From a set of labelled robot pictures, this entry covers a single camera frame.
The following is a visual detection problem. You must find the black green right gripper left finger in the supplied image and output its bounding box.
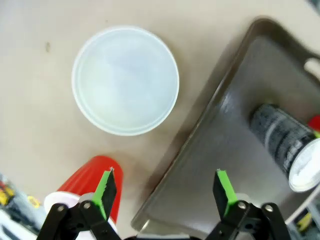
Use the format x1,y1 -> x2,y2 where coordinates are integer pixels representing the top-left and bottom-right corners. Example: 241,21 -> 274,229
37,167 -> 121,240

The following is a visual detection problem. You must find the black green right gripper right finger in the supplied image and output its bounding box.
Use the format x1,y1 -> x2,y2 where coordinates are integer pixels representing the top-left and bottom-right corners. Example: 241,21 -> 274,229
204,168 -> 292,240

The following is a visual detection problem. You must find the black Pepsi can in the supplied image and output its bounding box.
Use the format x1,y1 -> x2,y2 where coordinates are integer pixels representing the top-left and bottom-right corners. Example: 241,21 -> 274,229
249,103 -> 320,193

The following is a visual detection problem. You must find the red plastic cup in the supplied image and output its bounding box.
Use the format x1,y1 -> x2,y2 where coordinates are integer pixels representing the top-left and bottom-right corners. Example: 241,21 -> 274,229
43,155 -> 125,232

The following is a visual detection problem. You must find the brown plastic serving tray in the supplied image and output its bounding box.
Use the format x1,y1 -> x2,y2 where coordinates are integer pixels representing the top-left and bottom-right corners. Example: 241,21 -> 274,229
131,16 -> 320,233

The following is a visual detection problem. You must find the black yellow floor clutter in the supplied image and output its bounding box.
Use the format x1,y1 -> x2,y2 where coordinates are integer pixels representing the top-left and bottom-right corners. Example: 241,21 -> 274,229
0,172 -> 47,237

